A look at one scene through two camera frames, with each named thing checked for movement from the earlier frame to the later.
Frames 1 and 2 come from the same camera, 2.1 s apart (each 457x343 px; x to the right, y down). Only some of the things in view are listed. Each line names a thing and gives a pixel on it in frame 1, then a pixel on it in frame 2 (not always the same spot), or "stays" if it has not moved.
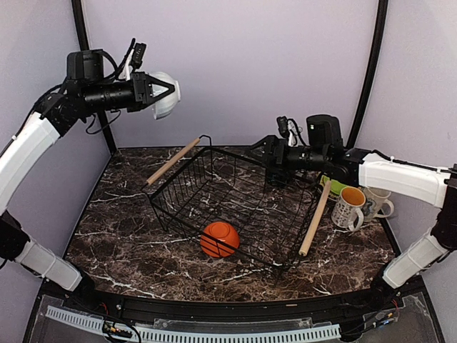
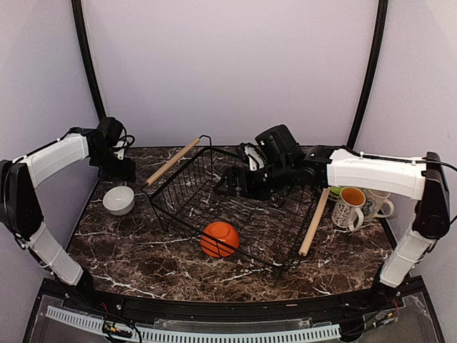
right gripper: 271,141 → 232,174
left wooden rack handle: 173,161 stays
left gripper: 143,91 → 128,173
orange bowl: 219,239 stays
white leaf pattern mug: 347,211 stays
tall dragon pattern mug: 376,205 stays
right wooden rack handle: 315,220 stays
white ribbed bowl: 166,107 → 118,200
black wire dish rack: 224,199 stays
